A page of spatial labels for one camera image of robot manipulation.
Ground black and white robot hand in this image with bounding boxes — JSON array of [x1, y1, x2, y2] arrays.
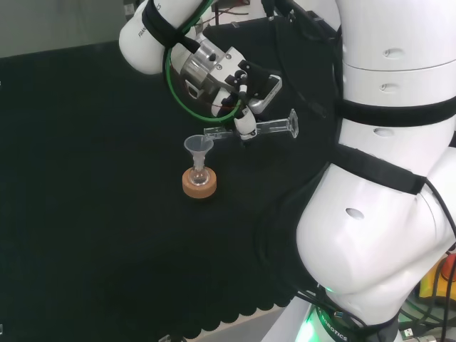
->
[[209, 46, 272, 149]]

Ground clear graduated cylinder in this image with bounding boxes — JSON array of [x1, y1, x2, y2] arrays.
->
[[203, 108, 301, 140]]

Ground clear round-bottom flask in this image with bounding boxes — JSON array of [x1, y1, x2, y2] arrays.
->
[[190, 160, 209, 187]]

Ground clear plastic funnel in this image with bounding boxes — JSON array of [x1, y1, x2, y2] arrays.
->
[[183, 134, 215, 172]]

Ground black bench cloth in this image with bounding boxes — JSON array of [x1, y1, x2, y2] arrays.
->
[[0, 16, 345, 339]]

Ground yellow stop button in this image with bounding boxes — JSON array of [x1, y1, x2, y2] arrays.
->
[[418, 249, 456, 304]]

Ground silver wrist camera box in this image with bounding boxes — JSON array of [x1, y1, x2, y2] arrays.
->
[[247, 73, 284, 115]]

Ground cork ring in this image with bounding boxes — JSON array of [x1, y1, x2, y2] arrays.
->
[[181, 167, 219, 198]]

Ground green cable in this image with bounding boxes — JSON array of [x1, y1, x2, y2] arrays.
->
[[162, 0, 247, 121]]

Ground black cable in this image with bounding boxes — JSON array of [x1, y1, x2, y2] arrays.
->
[[423, 177, 456, 342]]

